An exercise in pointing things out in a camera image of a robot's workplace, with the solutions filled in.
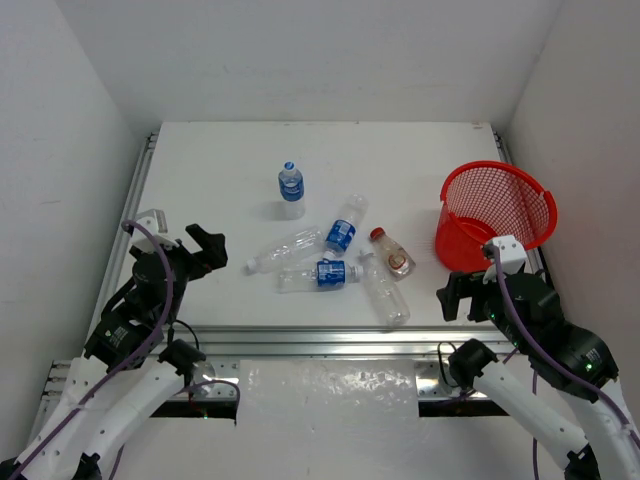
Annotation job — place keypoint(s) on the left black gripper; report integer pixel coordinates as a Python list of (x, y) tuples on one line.
[(189, 257)]

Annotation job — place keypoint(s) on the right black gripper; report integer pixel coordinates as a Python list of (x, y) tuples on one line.
[(460, 283)]

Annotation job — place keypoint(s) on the small red cap bottle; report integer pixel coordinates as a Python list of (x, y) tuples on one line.
[(394, 257)]

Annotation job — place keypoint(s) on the clear bottle white cap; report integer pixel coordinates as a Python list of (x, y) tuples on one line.
[(286, 251)]

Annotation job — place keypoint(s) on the blue label bottle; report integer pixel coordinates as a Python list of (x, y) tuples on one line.
[(325, 275), (292, 190), (343, 230)]

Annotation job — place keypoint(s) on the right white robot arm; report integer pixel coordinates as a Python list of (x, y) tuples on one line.
[(582, 421)]

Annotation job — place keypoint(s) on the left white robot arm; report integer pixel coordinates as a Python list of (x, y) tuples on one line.
[(126, 370)]

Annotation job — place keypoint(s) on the red mesh plastic bin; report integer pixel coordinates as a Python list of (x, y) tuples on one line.
[(485, 199)]

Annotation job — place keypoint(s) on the white foam sheet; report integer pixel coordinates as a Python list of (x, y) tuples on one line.
[(349, 391)]

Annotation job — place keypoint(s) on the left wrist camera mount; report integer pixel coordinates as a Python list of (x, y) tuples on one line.
[(154, 221)]

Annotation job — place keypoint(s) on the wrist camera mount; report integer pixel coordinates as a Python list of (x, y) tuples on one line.
[(508, 250), (154, 221)]

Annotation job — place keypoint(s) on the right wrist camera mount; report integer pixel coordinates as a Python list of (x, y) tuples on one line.
[(508, 250)]

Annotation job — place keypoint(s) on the aluminium front rail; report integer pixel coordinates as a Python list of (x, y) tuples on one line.
[(337, 343)]

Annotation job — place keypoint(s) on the left aluminium side rail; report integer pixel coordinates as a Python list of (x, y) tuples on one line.
[(119, 250)]

